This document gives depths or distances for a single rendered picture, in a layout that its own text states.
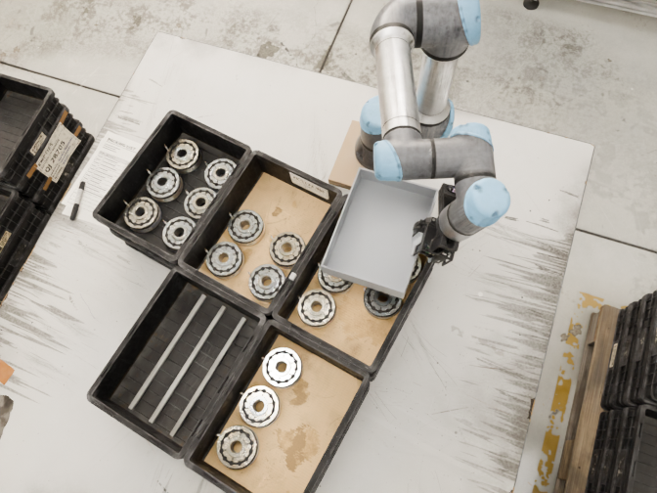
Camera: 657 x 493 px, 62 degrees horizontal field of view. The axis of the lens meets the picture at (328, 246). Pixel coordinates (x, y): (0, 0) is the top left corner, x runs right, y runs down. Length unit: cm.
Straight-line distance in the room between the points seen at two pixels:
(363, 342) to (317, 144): 72
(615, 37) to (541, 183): 152
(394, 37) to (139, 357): 104
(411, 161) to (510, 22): 222
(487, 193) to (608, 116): 201
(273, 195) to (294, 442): 70
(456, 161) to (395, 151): 11
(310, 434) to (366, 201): 61
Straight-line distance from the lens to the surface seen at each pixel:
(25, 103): 263
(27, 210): 251
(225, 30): 319
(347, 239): 133
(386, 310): 148
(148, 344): 161
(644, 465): 209
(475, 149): 103
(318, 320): 147
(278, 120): 193
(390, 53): 119
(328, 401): 147
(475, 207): 97
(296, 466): 147
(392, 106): 109
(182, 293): 161
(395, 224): 134
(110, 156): 204
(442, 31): 129
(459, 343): 164
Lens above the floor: 229
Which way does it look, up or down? 69 degrees down
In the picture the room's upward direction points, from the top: 12 degrees counter-clockwise
